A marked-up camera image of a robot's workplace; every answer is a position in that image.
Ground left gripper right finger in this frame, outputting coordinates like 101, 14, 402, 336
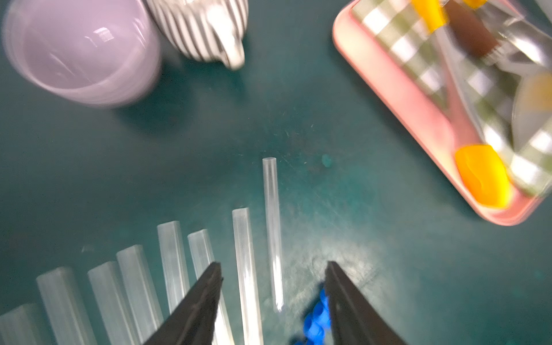
324, 261, 406, 345

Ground checked cloth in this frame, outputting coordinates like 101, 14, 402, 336
352, 1, 551, 197

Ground green table mat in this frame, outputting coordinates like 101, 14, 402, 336
1, 1, 551, 344

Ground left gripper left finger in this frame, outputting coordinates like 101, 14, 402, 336
145, 262, 223, 345

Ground test tube two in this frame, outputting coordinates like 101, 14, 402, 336
1, 304, 46, 344

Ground test tube four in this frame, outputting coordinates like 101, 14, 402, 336
88, 261, 139, 344

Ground test tube nine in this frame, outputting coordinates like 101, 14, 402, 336
232, 208, 264, 344

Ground blue stopper eight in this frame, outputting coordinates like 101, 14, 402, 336
295, 314, 326, 345

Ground pink tray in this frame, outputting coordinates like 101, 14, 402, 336
333, 1, 551, 227

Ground brown handled utensil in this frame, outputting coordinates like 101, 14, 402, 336
443, 1, 505, 65

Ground yellow tongs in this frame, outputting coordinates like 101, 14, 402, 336
411, 1, 512, 209

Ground grey ribbed mug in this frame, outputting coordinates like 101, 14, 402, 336
146, 0, 249, 70

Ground test tube six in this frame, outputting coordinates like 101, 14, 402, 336
157, 221, 190, 314

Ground test tube eight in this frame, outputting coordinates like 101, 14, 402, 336
187, 228, 236, 345

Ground test tube five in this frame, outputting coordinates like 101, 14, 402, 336
116, 245, 163, 344

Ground test tube ten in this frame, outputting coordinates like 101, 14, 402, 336
262, 158, 285, 313

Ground blue stopper nine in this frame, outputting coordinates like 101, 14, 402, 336
313, 288, 331, 329

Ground test tube three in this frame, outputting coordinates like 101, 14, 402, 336
36, 267, 97, 344

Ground purple bowl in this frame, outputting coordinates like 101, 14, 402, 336
1, 1, 162, 107

